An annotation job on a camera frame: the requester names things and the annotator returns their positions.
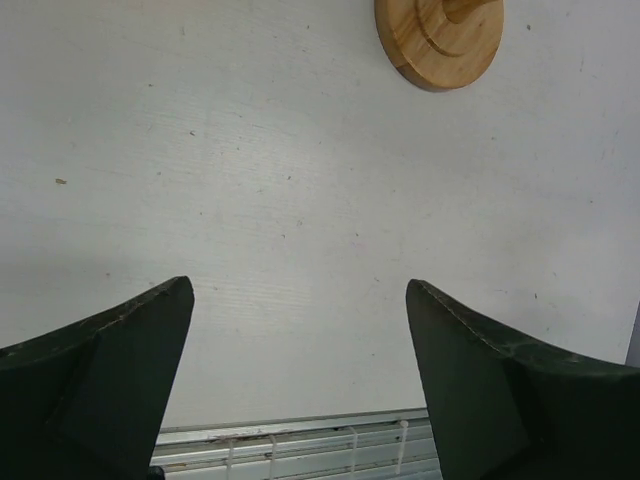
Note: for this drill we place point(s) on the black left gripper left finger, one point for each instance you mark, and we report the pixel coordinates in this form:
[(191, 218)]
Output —
[(87, 401)]

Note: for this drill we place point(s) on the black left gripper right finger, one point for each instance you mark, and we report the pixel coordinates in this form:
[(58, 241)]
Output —
[(505, 405)]

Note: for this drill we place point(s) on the wooden hat stand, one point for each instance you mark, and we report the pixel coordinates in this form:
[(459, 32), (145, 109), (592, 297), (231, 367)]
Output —
[(440, 45)]

